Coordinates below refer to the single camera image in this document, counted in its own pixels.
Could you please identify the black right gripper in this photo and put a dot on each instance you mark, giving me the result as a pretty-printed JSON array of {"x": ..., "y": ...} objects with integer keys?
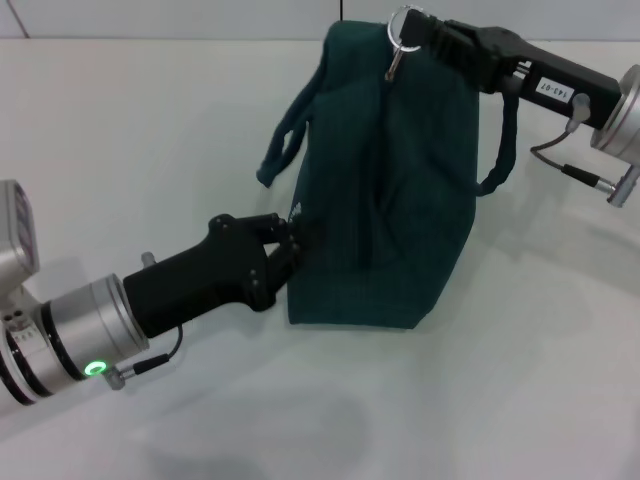
[{"x": 545, "y": 75}]

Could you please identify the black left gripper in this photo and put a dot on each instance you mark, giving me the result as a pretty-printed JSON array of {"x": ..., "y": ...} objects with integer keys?
[{"x": 200, "y": 280}]

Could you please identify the dark teal fabric lunch bag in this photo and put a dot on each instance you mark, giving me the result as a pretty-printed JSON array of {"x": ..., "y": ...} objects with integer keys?
[{"x": 380, "y": 200}]

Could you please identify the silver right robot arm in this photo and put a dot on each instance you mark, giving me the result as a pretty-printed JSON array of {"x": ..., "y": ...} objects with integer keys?
[{"x": 622, "y": 120}]

